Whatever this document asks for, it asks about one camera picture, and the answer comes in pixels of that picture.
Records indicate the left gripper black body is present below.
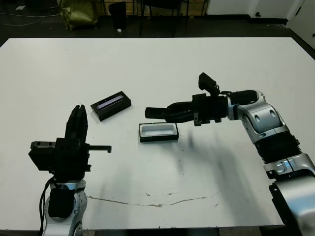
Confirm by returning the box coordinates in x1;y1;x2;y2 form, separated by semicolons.
30;137;112;183

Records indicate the black waste bin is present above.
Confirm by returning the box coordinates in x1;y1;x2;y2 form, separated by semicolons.
108;1;128;30

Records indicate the black box base white lining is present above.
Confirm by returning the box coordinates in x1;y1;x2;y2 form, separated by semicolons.
138;122;180;144

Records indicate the left wrist camera black housing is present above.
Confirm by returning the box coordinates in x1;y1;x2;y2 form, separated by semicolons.
28;147;59;172

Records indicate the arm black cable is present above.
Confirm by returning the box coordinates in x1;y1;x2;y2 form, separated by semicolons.
213;84;237;98
38;177;56;234

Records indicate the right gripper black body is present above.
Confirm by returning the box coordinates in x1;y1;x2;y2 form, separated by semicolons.
191;92;229;128

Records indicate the white floor cable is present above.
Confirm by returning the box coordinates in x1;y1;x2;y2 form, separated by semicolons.
0;9;63;27

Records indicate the right wrist camera black housing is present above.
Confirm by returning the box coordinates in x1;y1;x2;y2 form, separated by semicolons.
197;72;221;97

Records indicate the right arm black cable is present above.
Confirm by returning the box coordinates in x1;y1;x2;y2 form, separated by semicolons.
213;84;237;98

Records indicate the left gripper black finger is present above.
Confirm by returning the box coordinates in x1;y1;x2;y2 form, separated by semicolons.
64;104;81;146
78;104;89;146

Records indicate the yellow-green bag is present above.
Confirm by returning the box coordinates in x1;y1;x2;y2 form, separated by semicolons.
60;0;99;31

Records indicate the black bar-shaped camera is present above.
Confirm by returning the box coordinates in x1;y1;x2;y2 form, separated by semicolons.
144;106;171;122

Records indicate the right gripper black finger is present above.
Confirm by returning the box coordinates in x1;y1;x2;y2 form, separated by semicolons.
164;111;197;124
167;100;195;113

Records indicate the wrist camera black housing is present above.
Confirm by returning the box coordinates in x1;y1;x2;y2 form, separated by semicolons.
28;147;59;172
197;72;221;97

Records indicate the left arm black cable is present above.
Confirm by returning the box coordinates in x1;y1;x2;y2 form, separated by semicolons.
38;177;56;234

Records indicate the white door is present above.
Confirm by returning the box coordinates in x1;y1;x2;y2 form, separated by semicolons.
286;0;315;51

